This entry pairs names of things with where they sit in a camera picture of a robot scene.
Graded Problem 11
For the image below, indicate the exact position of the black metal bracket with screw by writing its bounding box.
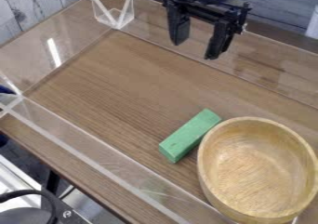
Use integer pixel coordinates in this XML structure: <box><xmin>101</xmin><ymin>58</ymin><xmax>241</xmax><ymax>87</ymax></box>
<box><xmin>53</xmin><ymin>198</ymin><xmax>92</xmax><ymax>224</ymax></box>

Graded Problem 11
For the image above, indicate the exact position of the black table leg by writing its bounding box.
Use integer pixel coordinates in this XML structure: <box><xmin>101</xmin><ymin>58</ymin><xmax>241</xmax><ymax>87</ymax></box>
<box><xmin>45</xmin><ymin>171</ymin><xmax>61</xmax><ymax>194</ymax></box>

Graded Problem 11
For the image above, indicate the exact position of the green rectangular block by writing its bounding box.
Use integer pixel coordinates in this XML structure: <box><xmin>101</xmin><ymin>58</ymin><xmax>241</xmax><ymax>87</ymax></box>
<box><xmin>159</xmin><ymin>109</ymin><xmax>221</xmax><ymax>164</ymax></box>

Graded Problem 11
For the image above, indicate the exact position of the black cable bottom left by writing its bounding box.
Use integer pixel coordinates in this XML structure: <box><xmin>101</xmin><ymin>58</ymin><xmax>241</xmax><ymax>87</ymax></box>
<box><xmin>0</xmin><ymin>189</ymin><xmax>60</xmax><ymax>224</ymax></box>

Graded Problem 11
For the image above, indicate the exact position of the brown wooden bowl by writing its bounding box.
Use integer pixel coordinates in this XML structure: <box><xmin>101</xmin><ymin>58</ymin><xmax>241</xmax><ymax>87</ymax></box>
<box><xmin>197</xmin><ymin>116</ymin><xmax>318</xmax><ymax>224</ymax></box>

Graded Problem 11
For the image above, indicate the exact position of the blue object left edge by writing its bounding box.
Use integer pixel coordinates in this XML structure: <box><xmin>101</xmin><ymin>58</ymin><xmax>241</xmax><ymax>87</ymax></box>
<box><xmin>0</xmin><ymin>85</ymin><xmax>16</xmax><ymax>95</ymax></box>

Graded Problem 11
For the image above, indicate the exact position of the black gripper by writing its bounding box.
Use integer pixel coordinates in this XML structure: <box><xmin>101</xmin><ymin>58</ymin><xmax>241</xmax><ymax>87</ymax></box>
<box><xmin>167</xmin><ymin>0</ymin><xmax>251</xmax><ymax>59</ymax></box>

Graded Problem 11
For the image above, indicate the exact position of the white object right edge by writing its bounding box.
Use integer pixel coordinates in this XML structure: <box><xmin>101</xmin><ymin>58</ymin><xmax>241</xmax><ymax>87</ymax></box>
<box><xmin>306</xmin><ymin>12</ymin><xmax>318</xmax><ymax>39</ymax></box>

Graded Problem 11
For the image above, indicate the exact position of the clear acrylic enclosure wall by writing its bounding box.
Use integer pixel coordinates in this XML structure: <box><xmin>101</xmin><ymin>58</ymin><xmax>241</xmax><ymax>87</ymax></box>
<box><xmin>0</xmin><ymin>0</ymin><xmax>318</xmax><ymax>224</ymax></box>

